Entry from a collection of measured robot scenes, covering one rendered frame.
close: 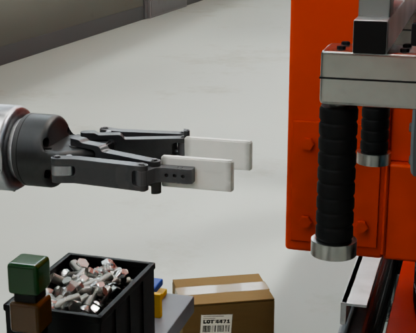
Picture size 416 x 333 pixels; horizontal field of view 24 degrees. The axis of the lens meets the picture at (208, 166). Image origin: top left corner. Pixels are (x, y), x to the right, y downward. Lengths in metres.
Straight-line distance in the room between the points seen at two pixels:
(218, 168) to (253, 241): 2.24
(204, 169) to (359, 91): 0.16
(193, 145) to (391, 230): 0.64
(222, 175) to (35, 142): 0.19
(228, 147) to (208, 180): 0.08
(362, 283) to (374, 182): 0.33
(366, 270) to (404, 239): 0.33
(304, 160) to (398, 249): 0.21
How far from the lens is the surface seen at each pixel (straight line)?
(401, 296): 2.08
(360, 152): 1.25
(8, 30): 6.56
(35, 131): 0.97
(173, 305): 1.55
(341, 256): 0.92
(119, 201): 3.54
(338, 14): 1.49
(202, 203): 3.50
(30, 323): 1.19
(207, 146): 0.97
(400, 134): 1.52
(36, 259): 1.18
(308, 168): 1.54
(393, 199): 1.54
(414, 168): 1.04
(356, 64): 0.87
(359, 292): 1.78
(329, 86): 0.87
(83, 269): 1.38
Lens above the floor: 1.08
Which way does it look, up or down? 16 degrees down
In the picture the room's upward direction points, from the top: straight up
